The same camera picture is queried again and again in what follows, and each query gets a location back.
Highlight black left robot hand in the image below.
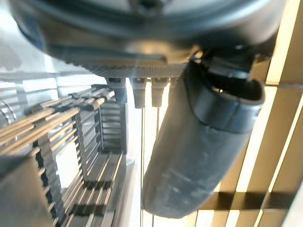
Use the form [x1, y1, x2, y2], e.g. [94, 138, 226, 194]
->
[9, 0, 288, 219]

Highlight grey slatted dish rack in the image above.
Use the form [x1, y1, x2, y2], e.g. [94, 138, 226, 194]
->
[0, 84, 130, 227]

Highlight tan wooden slatted rack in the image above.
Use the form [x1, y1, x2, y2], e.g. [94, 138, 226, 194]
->
[187, 0, 303, 227]

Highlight thin metal wire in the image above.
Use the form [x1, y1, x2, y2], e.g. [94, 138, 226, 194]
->
[141, 107, 144, 227]

